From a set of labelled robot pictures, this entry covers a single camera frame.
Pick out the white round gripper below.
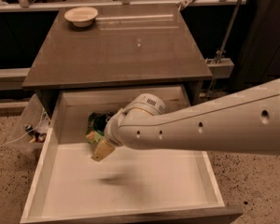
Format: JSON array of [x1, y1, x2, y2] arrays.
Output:
[[91, 108, 127, 161]]

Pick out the green chip bag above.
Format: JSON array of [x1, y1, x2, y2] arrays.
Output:
[[85, 112, 114, 144]]

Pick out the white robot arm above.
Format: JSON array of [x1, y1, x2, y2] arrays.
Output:
[[92, 78, 280, 161]]

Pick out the open white bottom drawer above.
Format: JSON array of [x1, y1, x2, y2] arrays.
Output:
[[21, 86, 243, 224]]

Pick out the grey drawer cabinet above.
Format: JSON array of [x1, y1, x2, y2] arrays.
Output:
[[22, 4, 212, 113]]

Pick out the white ceramic bowl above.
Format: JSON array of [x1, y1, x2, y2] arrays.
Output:
[[64, 7, 98, 28]]

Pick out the white cable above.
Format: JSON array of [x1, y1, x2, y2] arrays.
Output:
[[0, 110, 46, 151]]

